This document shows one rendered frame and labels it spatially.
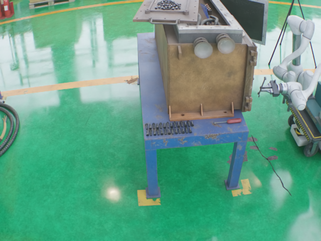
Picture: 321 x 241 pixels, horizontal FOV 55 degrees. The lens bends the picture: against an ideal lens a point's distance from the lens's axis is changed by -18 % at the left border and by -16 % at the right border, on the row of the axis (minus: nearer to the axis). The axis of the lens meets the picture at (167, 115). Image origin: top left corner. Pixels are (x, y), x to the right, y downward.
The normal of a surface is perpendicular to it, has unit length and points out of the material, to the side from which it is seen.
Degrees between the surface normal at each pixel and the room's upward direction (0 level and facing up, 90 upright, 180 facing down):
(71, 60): 0
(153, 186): 90
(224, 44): 90
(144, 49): 0
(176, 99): 90
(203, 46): 90
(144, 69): 0
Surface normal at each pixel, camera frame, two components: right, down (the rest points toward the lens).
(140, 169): 0.00, -0.79
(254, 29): -0.38, 0.56
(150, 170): 0.11, 0.60
